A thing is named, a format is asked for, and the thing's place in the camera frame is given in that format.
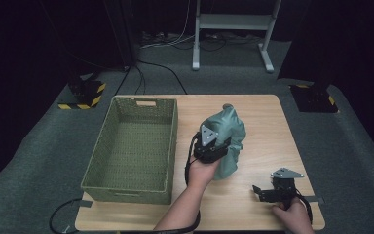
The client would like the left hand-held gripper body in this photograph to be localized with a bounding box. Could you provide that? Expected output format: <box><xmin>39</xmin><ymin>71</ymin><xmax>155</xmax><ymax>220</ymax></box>
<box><xmin>193</xmin><ymin>124</ymin><xmax>226</xmax><ymax>164</ymax></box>

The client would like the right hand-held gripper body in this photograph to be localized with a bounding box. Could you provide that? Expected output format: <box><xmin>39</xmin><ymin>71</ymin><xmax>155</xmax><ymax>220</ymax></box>
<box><xmin>271</xmin><ymin>167</ymin><xmax>305</xmax><ymax>210</ymax></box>

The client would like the green cloth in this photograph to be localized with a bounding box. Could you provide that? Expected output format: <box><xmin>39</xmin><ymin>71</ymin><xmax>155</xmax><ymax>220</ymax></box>
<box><xmin>200</xmin><ymin>105</ymin><xmax>247</xmax><ymax>181</ymax></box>

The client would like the green woven basket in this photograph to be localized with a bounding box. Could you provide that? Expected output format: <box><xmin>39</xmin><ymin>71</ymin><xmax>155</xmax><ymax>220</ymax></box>
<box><xmin>80</xmin><ymin>96</ymin><xmax>179</xmax><ymax>206</ymax></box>

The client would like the person's left hand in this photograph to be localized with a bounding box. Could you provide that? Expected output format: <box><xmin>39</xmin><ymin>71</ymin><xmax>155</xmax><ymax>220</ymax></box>
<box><xmin>186</xmin><ymin>155</ymin><xmax>222</xmax><ymax>193</ymax></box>

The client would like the person's right hand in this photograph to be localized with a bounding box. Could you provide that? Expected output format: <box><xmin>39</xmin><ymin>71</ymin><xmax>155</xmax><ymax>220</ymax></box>
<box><xmin>270</xmin><ymin>196</ymin><xmax>316</xmax><ymax>234</ymax></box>

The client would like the black stand base yellow tape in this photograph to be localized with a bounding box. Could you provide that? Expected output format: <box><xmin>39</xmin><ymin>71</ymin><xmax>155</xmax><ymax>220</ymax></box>
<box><xmin>287</xmin><ymin>83</ymin><xmax>341</xmax><ymax>114</ymax></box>

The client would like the white metal stand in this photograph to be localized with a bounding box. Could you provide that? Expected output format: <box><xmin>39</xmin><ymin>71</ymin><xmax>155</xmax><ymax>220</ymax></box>
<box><xmin>192</xmin><ymin>0</ymin><xmax>282</xmax><ymax>73</ymax></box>

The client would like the black yellow striped stand base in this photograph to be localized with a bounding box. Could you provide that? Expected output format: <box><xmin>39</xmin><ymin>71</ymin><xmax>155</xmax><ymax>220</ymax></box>
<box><xmin>57</xmin><ymin>79</ymin><xmax>107</xmax><ymax>111</ymax></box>

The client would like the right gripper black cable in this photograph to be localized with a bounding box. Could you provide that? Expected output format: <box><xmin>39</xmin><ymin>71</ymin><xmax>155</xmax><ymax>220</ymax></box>
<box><xmin>293</xmin><ymin>188</ymin><xmax>315</xmax><ymax>225</ymax></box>

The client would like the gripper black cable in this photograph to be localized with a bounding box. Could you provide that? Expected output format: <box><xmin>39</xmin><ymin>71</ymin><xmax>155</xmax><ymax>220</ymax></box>
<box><xmin>293</xmin><ymin>188</ymin><xmax>315</xmax><ymax>225</ymax></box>
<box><xmin>151</xmin><ymin>132</ymin><xmax>203</xmax><ymax>234</ymax></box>

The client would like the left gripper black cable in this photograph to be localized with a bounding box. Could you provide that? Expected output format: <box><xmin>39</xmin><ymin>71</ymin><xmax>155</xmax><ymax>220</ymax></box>
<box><xmin>151</xmin><ymin>132</ymin><xmax>203</xmax><ymax>234</ymax></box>

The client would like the long black floor cable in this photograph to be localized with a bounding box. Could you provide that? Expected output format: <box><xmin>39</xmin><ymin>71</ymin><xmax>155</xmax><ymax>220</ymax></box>
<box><xmin>136</xmin><ymin>59</ymin><xmax>189</xmax><ymax>96</ymax></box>

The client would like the black cable bundle under stand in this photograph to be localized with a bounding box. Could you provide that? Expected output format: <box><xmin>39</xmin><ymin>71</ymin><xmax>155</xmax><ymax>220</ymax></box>
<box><xmin>200</xmin><ymin>31</ymin><xmax>265</xmax><ymax>53</ymax></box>

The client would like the thin black floor cable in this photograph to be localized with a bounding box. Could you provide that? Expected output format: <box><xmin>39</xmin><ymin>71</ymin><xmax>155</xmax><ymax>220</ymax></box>
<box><xmin>114</xmin><ymin>65</ymin><xmax>147</xmax><ymax>96</ymax></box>

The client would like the white floor cable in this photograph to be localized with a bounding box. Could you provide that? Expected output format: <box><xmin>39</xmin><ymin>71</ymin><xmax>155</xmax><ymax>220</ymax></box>
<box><xmin>139</xmin><ymin>0</ymin><xmax>197</xmax><ymax>51</ymax></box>

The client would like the dark vertical post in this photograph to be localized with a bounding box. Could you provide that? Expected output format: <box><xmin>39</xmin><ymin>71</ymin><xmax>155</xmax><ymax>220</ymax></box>
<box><xmin>103</xmin><ymin>0</ymin><xmax>138</xmax><ymax>69</ymax></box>

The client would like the black cable under table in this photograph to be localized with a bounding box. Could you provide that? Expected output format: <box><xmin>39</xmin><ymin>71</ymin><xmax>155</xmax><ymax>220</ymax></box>
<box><xmin>49</xmin><ymin>197</ymin><xmax>85</xmax><ymax>234</ymax></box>

